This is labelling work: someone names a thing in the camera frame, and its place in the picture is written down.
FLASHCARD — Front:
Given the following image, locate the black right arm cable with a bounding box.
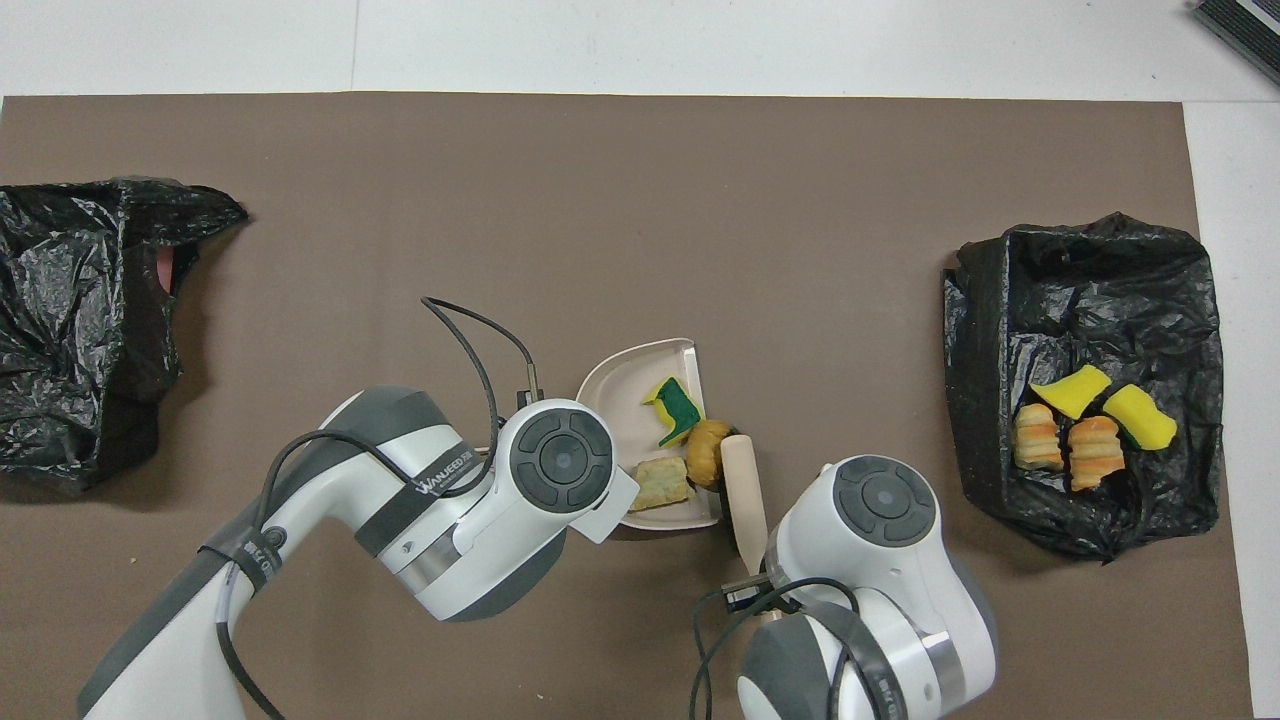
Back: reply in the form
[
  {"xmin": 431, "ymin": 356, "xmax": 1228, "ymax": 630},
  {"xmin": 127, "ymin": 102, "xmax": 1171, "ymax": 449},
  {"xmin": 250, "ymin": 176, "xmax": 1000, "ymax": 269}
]
[{"xmin": 690, "ymin": 578, "xmax": 863, "ymax": 720}]

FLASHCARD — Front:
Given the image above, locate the yellow and green sponge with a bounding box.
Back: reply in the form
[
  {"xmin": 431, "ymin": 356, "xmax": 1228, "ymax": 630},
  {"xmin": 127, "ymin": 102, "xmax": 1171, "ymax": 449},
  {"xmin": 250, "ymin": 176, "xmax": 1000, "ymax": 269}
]
[{"xmin": 642, "ymin": 376, "xmax": 707, "ymax": 449}]

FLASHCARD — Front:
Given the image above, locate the black trash bag bin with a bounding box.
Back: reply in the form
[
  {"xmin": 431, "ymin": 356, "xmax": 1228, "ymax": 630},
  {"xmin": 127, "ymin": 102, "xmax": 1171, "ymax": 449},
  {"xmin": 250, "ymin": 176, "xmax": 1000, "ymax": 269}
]
[
  {"xmin": 0, "ymin": 177, "xmax": 249, "ymax": 496},
  {"xmin": 941, "ymin": 211, "xmax": 1224, "ymax": 568}
]

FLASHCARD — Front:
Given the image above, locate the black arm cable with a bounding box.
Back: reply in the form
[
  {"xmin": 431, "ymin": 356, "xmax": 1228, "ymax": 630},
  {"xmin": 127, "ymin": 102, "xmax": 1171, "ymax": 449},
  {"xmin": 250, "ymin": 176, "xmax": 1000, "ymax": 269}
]
[
  {"xmin": 690, "ymin": 578, "xmax": 863, "ymax": 720},
  {"xmin": 215, "ymin": 296, "xmax": 546, "ymax": 720}
]

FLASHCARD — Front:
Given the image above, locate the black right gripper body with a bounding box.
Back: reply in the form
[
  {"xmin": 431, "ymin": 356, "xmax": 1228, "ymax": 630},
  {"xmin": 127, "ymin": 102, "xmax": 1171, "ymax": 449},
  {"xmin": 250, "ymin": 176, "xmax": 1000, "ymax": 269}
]
[{"xmin": 722, "ymin": 575, "xmax": 777, "ymax": 614}]

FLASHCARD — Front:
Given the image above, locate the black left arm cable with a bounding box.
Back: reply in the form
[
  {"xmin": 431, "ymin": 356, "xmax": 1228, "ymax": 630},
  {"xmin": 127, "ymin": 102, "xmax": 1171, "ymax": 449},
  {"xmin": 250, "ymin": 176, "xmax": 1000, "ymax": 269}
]
[{"xmin": 215, "ymin": 296, "xmax": 546, "ymax": 720}]

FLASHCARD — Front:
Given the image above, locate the brown bread roll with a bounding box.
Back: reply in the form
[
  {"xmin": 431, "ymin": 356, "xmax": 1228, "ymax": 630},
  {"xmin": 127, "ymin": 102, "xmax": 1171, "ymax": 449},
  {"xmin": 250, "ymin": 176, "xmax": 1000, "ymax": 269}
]
[{"xmin": 684, "ymin": 419, "xmax": 736, "ymax": 491}]

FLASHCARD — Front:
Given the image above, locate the dark ribbed box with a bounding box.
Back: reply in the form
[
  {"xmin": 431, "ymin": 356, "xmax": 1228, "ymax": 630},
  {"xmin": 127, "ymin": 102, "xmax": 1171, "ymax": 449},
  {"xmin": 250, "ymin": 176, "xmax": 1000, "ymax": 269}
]
[{"xmin": 1190, "ymin": 0, "xmax": 1280, "ymax": 87}]

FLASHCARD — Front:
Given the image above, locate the yellow sponge piece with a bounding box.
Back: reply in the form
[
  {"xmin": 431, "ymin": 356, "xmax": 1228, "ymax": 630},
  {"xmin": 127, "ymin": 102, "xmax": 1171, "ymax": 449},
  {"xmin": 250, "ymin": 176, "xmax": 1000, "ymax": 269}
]
[
  {"xmin": 1030, "ymin": 364, "xmax": 1113, "ymax": 420},
  {"xmin": 1103, "ymin": 384, "xmax": 1179, "ymax": 451}
]

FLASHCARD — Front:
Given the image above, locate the beige hand brush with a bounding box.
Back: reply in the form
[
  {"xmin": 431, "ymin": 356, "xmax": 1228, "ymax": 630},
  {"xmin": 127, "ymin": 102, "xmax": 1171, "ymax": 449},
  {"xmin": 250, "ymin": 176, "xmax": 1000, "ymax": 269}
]
[{"xmin": 716, "ymin": 434, "xmax": 772, "ymax": 577}]

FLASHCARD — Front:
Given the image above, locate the brown paper table mat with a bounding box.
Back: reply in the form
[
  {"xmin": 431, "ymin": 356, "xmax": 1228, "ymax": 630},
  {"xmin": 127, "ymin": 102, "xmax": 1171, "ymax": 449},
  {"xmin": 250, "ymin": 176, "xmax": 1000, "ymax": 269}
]
[{"xmin": 0, "ymin": 92, "xmax": 1254, "ymax": 720}]

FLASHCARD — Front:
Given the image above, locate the cream toast piece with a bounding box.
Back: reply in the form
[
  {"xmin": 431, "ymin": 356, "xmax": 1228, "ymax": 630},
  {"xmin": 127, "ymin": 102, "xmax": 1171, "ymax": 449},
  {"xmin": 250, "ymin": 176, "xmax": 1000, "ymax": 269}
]
[{"xmin": 634, "ymin": 457, "xmax": 696, "ymax": 513}]

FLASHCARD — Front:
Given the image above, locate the toy croissant pastry piece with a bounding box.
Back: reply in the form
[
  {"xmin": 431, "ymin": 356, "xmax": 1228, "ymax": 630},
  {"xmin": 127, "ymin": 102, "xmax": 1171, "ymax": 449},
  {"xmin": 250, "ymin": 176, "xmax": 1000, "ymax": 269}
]
[
  {"xmin": 1013, "ymin": 403, "xmax": 1065, "ymax": 472},
  {"xmin": 1068, "ymin": 416, "xmax": 1126, "ymax": 492}
]

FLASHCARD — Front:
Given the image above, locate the beige plastic dustpan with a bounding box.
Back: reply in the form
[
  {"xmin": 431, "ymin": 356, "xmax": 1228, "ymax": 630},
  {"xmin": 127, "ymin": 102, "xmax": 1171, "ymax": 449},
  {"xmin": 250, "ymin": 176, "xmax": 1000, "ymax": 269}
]
[{"xmin": 576, "ymin": 338, "xmax": 723, "ymax": 531}]

